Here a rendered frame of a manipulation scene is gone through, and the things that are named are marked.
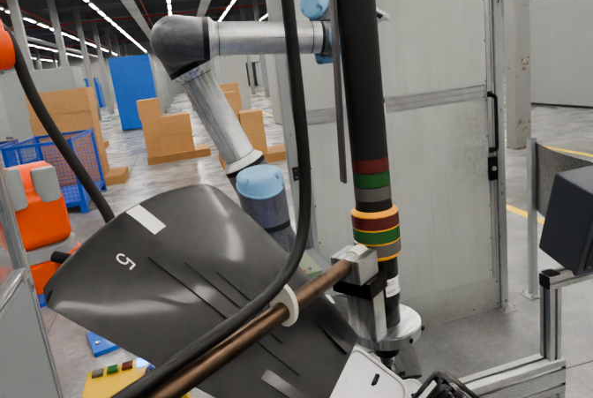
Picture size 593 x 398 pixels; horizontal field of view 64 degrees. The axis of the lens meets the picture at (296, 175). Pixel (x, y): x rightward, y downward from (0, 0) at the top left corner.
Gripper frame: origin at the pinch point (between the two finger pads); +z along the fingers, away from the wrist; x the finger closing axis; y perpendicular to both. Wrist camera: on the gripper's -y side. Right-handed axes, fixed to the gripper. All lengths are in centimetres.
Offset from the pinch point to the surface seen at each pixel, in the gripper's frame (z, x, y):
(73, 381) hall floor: -41, 30, 245
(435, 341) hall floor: 76, 126, 117
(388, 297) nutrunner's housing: -107, 60, -19
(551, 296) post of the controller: -44, 87, -4
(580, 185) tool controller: -40, 72, -21
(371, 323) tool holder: -110, 61, -17
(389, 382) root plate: -111, 65, -16
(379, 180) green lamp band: -107, 51, -25
